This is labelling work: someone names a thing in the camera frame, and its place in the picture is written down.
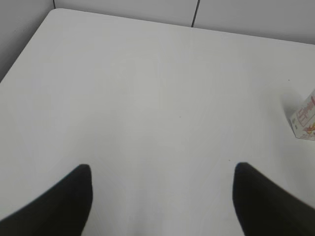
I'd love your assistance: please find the white yili yogurt bottle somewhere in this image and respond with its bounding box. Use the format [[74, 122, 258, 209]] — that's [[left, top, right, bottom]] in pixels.
[[290, 90, 315, 141]]

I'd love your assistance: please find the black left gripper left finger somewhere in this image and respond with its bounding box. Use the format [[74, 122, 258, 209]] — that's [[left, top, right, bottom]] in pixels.
[[0, 164, 93, 236]]

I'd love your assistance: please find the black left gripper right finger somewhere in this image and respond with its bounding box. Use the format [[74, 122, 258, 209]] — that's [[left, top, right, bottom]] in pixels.
[[232, 162, 315, 236]]

